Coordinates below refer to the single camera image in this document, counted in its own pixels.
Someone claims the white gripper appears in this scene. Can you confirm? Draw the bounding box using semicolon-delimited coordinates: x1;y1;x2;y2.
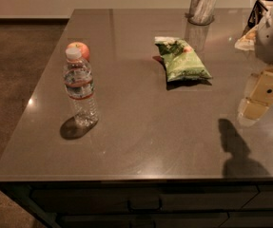
238;15;273;126

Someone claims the green jalapeno chip bag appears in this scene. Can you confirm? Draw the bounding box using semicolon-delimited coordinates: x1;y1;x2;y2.
155;36;212;82

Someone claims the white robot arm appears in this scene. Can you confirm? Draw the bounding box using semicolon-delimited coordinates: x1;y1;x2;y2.
235;0;273;126

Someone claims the pale snack bag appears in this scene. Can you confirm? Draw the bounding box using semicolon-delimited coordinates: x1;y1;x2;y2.
235;27;257;51

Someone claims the clear plastic water bottle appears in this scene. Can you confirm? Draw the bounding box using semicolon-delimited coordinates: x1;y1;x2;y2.
63;47;99;128

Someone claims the red apple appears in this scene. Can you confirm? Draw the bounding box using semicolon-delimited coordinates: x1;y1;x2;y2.
67;42;90;61

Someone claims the black wire basket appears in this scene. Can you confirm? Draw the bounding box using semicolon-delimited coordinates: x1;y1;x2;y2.
247;0;273;29

